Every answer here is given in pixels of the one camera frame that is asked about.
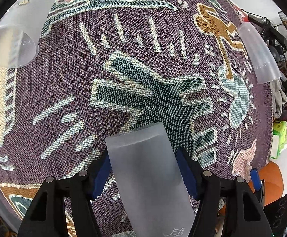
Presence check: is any patterned purple woven tablecloth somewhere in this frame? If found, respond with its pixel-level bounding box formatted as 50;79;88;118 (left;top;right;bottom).
0;0;273;236

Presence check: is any grey towel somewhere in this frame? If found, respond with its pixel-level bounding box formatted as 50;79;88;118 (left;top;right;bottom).
270;79;287;119

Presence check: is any frosted cup front left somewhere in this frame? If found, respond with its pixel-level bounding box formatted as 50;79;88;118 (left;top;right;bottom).
0;0;55;69

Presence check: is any frosted plastic cup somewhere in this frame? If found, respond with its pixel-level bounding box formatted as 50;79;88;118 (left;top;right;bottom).
105;122;194;236

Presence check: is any frosted cup at right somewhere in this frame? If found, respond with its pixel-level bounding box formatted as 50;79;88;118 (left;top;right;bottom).
237;22;282;84

